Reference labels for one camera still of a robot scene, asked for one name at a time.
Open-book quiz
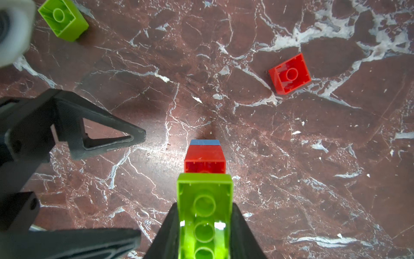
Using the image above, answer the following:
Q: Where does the green 2x2 lego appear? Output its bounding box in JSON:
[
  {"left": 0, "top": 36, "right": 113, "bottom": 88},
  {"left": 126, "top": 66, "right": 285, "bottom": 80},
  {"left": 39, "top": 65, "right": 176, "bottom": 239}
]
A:
[{"left": 38, "top": 0, "right": 89, "bottom": 42}]

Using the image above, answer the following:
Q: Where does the blue 2x4 lego brick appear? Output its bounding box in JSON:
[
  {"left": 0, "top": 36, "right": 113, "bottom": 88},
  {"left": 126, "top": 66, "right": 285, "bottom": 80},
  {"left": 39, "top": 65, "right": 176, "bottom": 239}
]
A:
[{"left": 190, "top": 139, "right": 221, "bottom": 146}]

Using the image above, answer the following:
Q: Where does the green 2x4 lego brick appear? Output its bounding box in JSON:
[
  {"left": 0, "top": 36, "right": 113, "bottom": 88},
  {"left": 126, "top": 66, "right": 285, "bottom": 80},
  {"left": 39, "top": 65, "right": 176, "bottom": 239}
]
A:
[{"left": 177, "top": 173, "right": 234, "bottom": 259}]

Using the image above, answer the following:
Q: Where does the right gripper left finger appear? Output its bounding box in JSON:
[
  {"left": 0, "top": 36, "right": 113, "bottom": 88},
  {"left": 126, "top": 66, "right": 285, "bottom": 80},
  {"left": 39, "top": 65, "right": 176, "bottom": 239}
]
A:
[{"left": 143, "top": 203, "right": 180, "bottom": 259}]

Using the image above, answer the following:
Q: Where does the red 2x4 lego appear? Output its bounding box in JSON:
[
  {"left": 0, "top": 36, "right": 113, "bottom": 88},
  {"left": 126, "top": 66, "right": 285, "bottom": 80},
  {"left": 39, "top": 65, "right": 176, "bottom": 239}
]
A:
[{"left": 184, "top": 145, "right": 226, "bottom": 174}]

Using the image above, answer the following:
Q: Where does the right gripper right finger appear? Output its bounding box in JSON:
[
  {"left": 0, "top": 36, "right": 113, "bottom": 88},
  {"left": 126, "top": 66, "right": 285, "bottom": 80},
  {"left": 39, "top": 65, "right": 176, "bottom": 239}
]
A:
[{"left": 230, "top": 203, "right": 267, "bottom": 259}]

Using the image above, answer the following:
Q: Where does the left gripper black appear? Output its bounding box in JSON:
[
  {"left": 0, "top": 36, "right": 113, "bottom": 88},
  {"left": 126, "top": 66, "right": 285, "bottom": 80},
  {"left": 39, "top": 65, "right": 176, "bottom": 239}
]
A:
[{"left": 1, "top": 90, "right": 146, "bottom": 259}]

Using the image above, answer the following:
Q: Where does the small red lego brick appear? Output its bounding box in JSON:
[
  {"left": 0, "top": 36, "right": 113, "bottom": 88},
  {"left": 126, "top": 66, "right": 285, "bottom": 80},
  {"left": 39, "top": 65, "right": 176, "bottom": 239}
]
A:
[{"left": 268, "top": 54, "right": 312, "bottom": 95}]

